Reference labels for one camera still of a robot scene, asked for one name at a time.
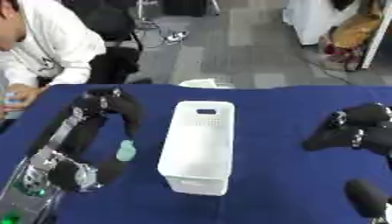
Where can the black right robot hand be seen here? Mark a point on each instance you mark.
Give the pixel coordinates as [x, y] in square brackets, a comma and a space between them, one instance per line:
[341, 136]

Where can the person's hand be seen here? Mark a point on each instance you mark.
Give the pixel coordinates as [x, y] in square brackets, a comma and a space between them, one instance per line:
[23, 92]

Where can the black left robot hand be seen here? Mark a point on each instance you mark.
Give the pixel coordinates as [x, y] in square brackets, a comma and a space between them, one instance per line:
[120, 108]

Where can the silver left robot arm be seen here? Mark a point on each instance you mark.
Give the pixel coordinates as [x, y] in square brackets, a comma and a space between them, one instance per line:
[30, 186]

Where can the black box on floor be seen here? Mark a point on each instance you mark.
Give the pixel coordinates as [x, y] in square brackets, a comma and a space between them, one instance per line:
[186, 7]

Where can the mint green small object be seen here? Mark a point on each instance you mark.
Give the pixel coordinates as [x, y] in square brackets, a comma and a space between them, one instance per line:
[126, 151]

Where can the person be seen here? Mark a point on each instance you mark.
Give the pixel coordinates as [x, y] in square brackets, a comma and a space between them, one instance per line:
[56, 38]

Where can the red bag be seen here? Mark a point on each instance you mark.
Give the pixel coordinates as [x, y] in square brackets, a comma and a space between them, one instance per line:
[341, 57]

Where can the black office chair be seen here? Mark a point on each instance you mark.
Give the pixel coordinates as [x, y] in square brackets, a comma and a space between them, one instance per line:
[113, 26]

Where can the white plastic basket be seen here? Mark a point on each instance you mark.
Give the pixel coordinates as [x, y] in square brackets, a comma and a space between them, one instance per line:
[196, 151]

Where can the white object behind table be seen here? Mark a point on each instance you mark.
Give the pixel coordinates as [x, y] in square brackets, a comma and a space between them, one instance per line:
[205, 83]

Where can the white shoe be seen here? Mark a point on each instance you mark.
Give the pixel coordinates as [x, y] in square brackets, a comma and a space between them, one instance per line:
[176, 36]

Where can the white pole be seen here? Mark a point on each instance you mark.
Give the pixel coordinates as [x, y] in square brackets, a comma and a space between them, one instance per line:
[376, 38]

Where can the orange-brown bag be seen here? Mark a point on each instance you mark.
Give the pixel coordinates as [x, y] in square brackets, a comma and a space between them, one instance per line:
[357, 30]

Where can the white draped cloth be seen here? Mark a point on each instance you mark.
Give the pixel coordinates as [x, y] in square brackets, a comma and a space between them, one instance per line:
[312, 20]

